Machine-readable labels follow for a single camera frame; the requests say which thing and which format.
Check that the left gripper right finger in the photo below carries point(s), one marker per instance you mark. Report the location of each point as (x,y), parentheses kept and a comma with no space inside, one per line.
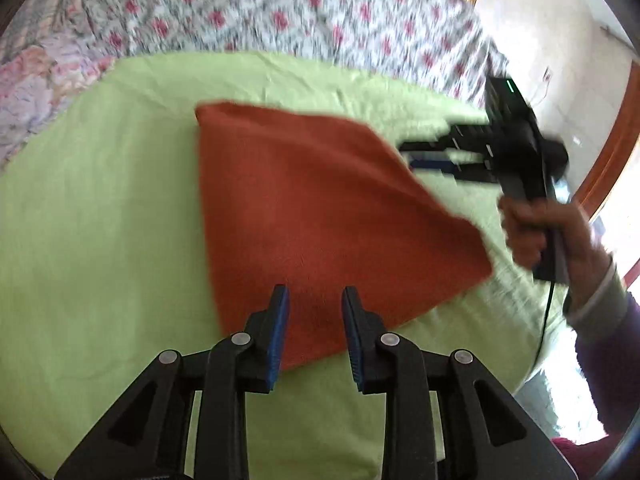
(446,417)

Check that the right hand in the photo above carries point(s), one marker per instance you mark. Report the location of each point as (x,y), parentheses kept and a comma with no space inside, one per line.
(587,261)

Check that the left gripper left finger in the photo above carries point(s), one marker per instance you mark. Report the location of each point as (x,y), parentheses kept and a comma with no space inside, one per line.
(144,434)

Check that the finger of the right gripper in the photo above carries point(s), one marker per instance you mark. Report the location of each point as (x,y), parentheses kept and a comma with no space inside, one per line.
(445,166)
(424,146)

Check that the floral white quilt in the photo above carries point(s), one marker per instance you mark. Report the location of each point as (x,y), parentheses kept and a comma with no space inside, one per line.
(436,44)

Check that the orange knit sweater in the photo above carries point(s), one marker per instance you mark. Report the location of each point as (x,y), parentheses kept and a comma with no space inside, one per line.
(319,203)

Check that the right forearm purple sleeve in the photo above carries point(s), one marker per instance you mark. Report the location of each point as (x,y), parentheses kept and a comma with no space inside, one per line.
(606,324)

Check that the pink floral pillow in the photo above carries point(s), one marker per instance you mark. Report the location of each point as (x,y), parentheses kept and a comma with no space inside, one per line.
(42,80)

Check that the wooden door frame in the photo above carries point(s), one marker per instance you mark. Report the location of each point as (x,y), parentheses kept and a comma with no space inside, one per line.
(616,151)

